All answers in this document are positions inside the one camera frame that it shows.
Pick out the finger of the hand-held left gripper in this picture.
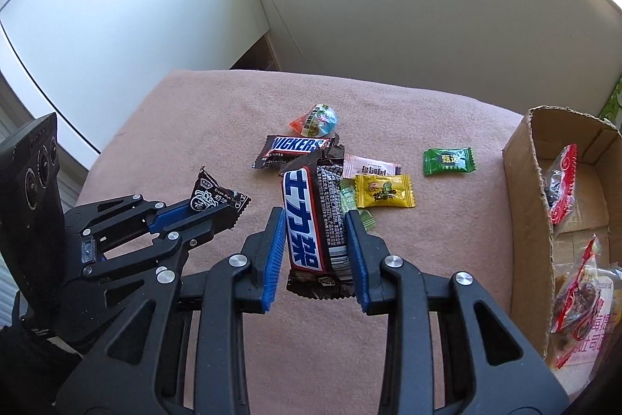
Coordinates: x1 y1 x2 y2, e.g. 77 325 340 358
65 194 196 250
80 219 231 285

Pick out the white cabinet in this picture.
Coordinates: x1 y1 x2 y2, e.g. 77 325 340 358
0 0 272 158

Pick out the black candy packet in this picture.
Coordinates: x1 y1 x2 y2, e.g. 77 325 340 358
189 165 252 232

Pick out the pink sachet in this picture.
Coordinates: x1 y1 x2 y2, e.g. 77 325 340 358
342 154 403 179

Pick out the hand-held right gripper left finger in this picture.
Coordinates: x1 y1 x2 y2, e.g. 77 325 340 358
56 207 287 415

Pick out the red date snack packet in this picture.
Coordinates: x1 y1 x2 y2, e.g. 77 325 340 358
547 144 580 226
551 236 601 338

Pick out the sliced bread packet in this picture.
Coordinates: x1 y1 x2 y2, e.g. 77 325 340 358
554 266 622 369

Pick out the light green candy packet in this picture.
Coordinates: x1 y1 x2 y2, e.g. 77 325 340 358
339 179 377 231

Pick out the colourful jelly cup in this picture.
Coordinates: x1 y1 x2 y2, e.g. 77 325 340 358
290 103 339 138

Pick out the green paper bag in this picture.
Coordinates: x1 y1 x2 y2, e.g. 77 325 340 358
603 79 622 124

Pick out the brown chocolate bar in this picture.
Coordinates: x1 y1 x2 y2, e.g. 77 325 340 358
251 134 341 171
280 146 358 300

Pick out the yellow candy packet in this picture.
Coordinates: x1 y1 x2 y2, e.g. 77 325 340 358
354 173 416 210

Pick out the cardboard box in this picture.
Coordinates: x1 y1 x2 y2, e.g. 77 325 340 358
502 105 622 362

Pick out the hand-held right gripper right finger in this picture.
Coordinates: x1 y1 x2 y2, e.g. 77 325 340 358
342 210 569 415

